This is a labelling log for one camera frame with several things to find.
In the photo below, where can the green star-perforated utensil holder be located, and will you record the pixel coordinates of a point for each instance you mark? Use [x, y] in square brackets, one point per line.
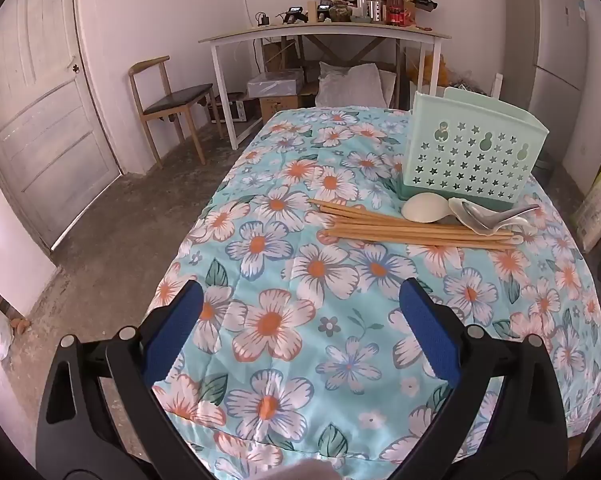
[480, 150]

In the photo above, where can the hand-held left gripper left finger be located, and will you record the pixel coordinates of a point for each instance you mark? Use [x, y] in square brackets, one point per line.
[173, 330]

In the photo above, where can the small black and white appliance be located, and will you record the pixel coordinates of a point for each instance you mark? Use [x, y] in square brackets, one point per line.
[228, 107]

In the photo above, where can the silver refrigerator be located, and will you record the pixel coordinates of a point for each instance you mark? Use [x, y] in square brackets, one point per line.
[550, 45]

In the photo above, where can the black tray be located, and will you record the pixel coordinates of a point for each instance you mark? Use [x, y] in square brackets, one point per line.
[425, 4]

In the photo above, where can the wooden chair with dark seat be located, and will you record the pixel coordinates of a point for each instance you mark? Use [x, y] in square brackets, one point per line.
[178, 97]

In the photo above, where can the white woven sack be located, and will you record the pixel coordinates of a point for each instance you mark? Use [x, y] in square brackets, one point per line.
[353, 85]

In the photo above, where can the red label cola bottles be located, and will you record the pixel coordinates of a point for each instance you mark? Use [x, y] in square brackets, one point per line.
[394, 7]

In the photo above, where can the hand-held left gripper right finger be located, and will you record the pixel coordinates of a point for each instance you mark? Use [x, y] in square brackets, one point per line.
[430, 330]

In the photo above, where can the white-legged wooden table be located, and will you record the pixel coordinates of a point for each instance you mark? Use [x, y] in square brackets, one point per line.
[330, 29]

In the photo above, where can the wooden block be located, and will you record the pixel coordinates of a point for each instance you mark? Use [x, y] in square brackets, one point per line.
[311, 11]

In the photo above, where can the white leaning panel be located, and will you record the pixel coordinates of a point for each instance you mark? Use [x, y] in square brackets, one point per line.
[498, 85]

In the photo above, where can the green glass jar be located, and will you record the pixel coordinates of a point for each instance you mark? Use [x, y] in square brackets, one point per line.
[339, 12]

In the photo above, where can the yellow green rice bag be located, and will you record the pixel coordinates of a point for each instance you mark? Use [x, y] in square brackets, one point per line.
[600, 200]

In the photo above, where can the black charger plug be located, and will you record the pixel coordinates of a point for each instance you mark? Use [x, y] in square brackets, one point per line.
[263, 19]

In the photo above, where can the plastic-wrapped white box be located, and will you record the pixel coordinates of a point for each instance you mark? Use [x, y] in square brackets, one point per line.
[275, 85]

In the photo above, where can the floral blue blanket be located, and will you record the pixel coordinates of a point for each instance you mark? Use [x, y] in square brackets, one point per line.
[330, 270]

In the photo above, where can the white panel door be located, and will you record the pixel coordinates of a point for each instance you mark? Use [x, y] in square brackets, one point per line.
[35, 110]

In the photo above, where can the black camera device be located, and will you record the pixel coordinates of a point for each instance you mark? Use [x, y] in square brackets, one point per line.
[293, 14]
[324, 12]

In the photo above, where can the pale green bowl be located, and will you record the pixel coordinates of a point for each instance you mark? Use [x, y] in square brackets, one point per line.
[360, 19]

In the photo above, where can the bunch of wooden chopsticks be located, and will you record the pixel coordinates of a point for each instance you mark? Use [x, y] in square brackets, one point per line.
[405, 232]

